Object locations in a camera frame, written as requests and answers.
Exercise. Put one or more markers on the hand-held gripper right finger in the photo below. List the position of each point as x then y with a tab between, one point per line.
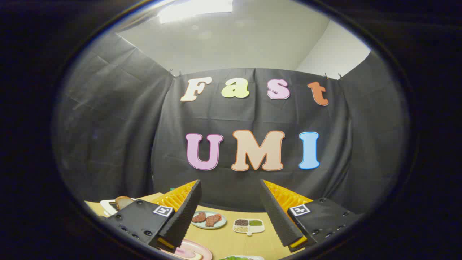
278	216

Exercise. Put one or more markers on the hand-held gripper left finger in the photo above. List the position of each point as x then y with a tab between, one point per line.
182	216

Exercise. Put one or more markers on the green lettuce leaf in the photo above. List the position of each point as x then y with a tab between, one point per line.
236	258

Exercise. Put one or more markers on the toasted bread slice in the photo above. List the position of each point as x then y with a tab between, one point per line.
124	202

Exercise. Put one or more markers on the green beans pile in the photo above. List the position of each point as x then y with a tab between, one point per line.
255	222

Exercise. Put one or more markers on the white divided dish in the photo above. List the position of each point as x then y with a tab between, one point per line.
257	229

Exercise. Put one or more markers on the brown meat piece orange edge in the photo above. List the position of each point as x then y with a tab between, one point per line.
213	220

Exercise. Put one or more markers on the dark brown beans pile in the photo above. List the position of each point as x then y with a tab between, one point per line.
241	222

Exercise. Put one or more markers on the yellow beans pile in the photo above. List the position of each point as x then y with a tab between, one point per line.
241	229

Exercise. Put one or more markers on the pink plate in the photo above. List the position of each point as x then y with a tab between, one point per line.
204	249

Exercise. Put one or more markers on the pale green plate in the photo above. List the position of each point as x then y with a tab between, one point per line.
223	220

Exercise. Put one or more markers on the white plate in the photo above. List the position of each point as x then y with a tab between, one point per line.
257	257

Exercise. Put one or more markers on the white toaster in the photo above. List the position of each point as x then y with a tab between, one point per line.
105	206

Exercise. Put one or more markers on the black backdrop cloth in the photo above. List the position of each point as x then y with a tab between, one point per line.
234	115

